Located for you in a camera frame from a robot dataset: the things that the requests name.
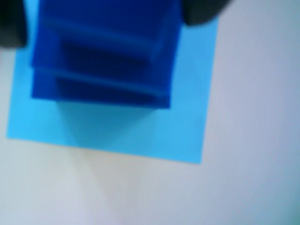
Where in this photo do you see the blue paper square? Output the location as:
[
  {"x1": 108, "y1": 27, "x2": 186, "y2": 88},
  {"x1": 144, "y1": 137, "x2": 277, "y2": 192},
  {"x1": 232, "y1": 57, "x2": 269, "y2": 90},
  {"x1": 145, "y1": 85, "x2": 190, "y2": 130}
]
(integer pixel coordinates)
[{"x1": 6, "y1": 0, "x2": 220, "y2": 165}]

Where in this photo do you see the medium blue cube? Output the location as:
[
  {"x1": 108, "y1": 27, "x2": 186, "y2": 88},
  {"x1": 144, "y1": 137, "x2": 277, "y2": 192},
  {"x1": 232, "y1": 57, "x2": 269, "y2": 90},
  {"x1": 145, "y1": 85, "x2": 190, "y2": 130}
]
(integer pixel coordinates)
[{"x1": 30, "y1": 21, "x2": 182, "y2": 104}]

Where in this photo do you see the large blue cube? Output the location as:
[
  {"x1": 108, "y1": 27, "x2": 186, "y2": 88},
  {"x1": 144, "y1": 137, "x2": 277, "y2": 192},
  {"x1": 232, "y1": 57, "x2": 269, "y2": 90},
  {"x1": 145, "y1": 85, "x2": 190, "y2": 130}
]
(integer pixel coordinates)
[{"x1": 31, "y1": 67, "x2": 171, "y2": 110}]

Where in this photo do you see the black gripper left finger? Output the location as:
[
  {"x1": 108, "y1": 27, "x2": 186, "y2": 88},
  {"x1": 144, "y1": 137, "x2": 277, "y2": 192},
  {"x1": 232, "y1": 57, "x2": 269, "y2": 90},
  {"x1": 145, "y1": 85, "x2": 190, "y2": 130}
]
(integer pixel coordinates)
[{"x1": 0, "y1": 0, "x2": 28, "y2": 47}]

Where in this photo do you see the small blue cube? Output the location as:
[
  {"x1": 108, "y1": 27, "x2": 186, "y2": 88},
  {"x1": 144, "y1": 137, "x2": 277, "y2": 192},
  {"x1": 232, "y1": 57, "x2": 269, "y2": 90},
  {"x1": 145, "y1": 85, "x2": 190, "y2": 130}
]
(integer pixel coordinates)
[{"x1": 38, "y1": 0, "x2": 183, "y2": 68}]

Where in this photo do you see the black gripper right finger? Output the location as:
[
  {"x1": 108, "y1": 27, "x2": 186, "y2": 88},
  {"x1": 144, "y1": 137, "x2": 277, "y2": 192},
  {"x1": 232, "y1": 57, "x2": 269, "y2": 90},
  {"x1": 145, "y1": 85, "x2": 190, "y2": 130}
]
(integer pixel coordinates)
[{"x1": 182, "y1": 0, "x2": 232, "y2": 26}]

